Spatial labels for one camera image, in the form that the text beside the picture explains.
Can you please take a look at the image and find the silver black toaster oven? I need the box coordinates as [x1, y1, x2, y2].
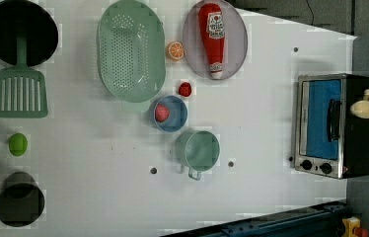
[294, 74, 369, 179]

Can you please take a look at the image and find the blue small bowl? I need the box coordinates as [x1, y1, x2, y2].
[150, 96, 187, 132]

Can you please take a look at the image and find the pink plush fruit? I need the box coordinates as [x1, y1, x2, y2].
[155, 104, 170, 122]

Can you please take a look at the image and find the plush red strawberry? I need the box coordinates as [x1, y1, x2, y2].
[178, 82, 192, 97]

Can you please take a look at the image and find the plush orange slice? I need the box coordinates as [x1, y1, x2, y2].
[166, 41, 185, 61]

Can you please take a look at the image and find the grey round plate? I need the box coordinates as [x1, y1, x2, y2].
[183, 0, 248, 80]

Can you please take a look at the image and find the green perforated colander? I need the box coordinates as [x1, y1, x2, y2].
[98, 0, 166, 113]

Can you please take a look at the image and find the plush red ketchup bottle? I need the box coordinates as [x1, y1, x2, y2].
[198, 3, 225, 79]

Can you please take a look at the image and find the green slotted spatula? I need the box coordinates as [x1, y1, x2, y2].
[0, 33, 48, 119]

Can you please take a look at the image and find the green plush lime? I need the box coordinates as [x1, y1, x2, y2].
[9, 133, 28, 156]

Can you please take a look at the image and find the black cylindrical cup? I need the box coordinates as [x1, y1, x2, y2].
[0, 172, 45, 227]

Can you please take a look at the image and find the yellow red emergency button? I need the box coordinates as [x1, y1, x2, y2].
[342, 216, 369, 237]

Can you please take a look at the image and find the black round pan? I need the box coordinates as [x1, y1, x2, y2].
[0, 0, 58, 66]

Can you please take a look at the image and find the green mug with handle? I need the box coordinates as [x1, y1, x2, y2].
[175, 129, 220, 181]

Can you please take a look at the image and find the black cable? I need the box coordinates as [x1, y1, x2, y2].
[305, 0, 315, 27]

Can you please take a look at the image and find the blue metal frame rail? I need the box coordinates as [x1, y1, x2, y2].
[163, 201, 351, 237]

